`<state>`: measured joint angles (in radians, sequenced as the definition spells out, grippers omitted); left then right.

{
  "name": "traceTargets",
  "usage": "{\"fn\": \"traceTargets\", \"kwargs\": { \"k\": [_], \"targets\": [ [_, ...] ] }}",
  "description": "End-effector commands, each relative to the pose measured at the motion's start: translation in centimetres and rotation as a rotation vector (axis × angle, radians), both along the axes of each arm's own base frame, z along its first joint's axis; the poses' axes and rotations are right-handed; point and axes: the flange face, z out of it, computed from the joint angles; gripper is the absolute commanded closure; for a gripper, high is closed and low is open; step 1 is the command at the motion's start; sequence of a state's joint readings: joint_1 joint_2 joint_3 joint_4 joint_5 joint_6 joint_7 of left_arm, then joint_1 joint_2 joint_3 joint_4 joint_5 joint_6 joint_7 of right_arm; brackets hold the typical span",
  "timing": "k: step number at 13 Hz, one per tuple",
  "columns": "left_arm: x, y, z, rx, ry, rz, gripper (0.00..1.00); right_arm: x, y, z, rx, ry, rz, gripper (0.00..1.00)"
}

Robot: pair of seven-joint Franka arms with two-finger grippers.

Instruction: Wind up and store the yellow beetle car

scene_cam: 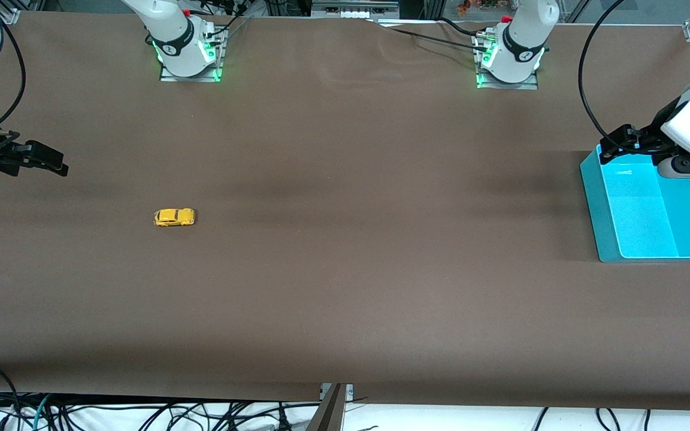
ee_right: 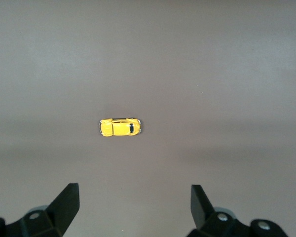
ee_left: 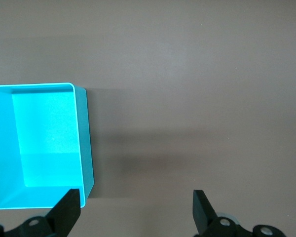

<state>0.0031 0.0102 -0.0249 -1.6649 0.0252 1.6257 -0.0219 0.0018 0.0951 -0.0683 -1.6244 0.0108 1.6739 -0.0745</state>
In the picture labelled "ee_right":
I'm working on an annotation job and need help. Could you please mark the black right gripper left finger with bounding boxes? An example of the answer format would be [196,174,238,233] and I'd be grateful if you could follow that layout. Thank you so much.
[0,183,80,237]

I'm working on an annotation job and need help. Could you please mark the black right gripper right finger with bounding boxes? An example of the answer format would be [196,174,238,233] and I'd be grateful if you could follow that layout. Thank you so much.
[187,184,289,237]

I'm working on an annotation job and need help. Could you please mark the yellow toy beetle car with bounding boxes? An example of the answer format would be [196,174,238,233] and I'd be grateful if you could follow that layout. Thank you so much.
[98,117,142,137]

